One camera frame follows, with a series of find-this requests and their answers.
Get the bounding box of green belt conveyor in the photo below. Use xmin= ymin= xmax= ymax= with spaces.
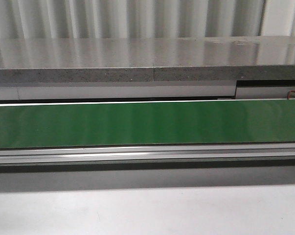
xmin=0 ymin=99 xmax=295 ymax=164

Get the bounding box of grey stone counter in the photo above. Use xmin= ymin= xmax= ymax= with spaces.
xmin=0 ymin=36 xmax=295 ymax=84

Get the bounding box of white corrugated curtain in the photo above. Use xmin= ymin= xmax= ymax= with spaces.
xmin=0 ymin=0 xmax=295 ymax=39

